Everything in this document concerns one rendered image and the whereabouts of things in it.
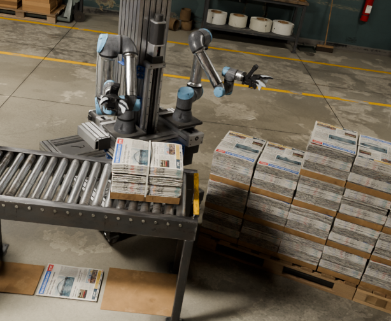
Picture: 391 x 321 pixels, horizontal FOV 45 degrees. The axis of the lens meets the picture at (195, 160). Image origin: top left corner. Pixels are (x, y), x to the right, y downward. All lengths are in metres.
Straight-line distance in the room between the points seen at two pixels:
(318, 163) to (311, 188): 0.19
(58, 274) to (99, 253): 0.34
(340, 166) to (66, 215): 1.64
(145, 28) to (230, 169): 1.09
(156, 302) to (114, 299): 0.27
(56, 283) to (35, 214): 0.77
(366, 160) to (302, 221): 0.60
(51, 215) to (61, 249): 0.95
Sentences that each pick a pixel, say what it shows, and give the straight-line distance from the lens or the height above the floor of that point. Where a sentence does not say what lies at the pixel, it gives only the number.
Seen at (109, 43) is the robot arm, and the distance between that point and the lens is 3.03.
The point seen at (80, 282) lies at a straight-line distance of 3.26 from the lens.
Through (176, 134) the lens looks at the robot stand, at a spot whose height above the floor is 0.73.
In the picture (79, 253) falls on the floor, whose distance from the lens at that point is 3.49.
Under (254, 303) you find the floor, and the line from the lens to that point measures 3.31.
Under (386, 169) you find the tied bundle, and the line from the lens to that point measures 3.05.
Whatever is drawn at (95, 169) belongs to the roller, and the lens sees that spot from 2.86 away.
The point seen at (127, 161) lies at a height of 1.03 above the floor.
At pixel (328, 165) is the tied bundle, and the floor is 0.95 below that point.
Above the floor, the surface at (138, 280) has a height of 0.00.
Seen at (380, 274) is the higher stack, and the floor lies 0.29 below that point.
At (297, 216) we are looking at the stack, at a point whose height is 0.53.
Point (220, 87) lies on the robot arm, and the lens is 3.33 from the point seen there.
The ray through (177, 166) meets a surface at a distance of 2.52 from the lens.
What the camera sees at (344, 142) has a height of 1.07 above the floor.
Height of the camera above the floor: 2.29
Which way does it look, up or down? 29 degrees down
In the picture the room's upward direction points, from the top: 9 degrees clockwise
